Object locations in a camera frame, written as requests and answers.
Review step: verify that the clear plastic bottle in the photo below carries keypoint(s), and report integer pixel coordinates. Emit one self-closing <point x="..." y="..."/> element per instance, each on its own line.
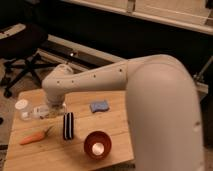
<point x="44" y="111"/>

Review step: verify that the white plastic cup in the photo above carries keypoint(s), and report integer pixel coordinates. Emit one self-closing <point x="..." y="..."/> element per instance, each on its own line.
<point x="24" y="109"/>

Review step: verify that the red ceramic bowl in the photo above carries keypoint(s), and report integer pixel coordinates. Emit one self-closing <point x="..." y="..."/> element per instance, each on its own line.
<point x="97" y="145"/>

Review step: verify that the black office chair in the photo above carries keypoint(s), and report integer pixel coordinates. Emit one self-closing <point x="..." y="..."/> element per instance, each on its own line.
<point x="20" y="52"/>

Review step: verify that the orange toy carrot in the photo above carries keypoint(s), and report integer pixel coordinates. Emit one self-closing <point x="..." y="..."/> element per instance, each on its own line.
<point x="35" y="137"/>

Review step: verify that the black white striped block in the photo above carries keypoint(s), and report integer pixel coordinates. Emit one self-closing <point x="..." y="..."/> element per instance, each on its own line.
<point x="68" y="126"/>

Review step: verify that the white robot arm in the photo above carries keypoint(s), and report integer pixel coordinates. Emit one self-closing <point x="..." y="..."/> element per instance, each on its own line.
<point x="162" y="105"/>

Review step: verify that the wooden table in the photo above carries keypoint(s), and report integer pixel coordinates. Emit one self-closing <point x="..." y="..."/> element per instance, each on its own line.
<point x="54" y="153"/>

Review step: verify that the blue sponge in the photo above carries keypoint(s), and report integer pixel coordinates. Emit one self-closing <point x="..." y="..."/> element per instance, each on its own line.
<point x="99" y="106"/>

